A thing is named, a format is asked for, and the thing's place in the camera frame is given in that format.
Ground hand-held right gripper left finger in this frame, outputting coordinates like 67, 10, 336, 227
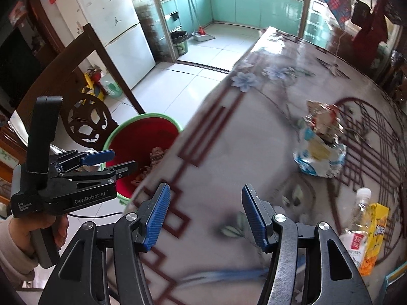
38, 182, 172, 305

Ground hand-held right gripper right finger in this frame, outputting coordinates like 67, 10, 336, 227
242, 184, 372, 305

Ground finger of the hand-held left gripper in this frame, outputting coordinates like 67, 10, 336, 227
64, 161, 139, 181
48, 149, 115, 174

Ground red bucket with green rim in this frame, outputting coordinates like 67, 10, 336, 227
102, 113, 184, 206

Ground blue white packet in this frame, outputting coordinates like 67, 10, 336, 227
293, 127, 348, 178

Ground clear bottle with red label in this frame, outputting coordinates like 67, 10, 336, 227
339, 187, 373, 270

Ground colourful wrapper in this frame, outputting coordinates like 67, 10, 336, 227
305, 100, 345, 148

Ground yellow drink carton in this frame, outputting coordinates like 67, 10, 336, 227
358, 203, 390, 277

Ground black shoulder bag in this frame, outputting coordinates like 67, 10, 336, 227
351, 0, 371, 26

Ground person's left forearm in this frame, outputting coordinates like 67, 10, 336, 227
0, 219, 38, 293

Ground person's left hand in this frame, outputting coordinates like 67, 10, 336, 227
8, 215, 69, 257

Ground carved wooden chair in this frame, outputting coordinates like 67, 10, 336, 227
16, 24, 147, 154

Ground yellow toy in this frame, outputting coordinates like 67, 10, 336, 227
82, 68, 106, 101

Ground white refrigerator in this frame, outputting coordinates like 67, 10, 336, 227
35, 0, 157, 92

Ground dark wooden cabinet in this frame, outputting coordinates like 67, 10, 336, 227
0, 0, 77, 119

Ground black green waste bin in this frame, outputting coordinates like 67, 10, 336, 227
170, 30, 190, 57

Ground glass sliding door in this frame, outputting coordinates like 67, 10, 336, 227
125, 0, 179, 63

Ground grey dustpan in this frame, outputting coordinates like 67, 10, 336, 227
192, 32, 217, 43

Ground blue desk organizer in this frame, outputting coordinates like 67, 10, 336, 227
383, 264, 407, 305

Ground broom with red head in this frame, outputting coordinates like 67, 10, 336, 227
185, 0, 207, 36

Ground teal base cabinets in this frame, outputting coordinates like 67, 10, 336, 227
161, 0, 305, 36

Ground red garment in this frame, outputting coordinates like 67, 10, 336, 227
352, 0, 389, 68

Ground blue red hanging cloth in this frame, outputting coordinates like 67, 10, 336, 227
318, 0, 352, 30

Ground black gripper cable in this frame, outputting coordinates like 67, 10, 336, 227
68, 212, 125, 220

